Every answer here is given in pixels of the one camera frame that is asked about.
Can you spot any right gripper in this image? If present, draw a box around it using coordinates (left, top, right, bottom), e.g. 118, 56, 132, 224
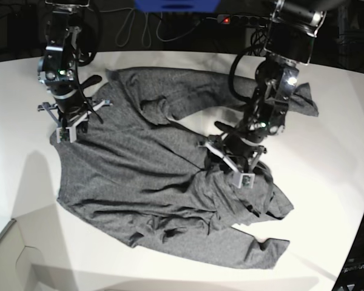
37, 99, 113, 129

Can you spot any grey long-sleeve t-shirt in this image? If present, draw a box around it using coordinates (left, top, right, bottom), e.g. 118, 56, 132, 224
49, 67, 320, 270

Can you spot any white looped cable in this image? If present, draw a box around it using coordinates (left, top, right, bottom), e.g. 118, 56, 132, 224
114, 7, 201, 48

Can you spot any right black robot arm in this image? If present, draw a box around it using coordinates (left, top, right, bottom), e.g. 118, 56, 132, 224
38, 4, 232, 182

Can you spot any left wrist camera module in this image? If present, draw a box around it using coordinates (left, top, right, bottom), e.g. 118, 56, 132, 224
232, 172, 255, 189

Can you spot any black power strip red switch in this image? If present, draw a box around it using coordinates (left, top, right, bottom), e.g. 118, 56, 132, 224
216, 14, 270, 28

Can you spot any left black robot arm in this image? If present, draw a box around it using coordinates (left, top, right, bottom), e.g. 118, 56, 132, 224
203, 1, 333, 174

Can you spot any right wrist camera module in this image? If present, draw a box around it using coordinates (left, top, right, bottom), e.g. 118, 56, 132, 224
56, 125, 77, 143

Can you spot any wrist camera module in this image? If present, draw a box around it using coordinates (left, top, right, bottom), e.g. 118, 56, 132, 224
56, 125, 77, 143
232, 172, 255, 189

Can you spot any blue plastic panel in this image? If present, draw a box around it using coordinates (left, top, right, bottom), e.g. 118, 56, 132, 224
134, 0, 220, 13

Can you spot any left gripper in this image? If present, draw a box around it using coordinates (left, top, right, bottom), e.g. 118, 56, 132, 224
197, 134, 267, 175

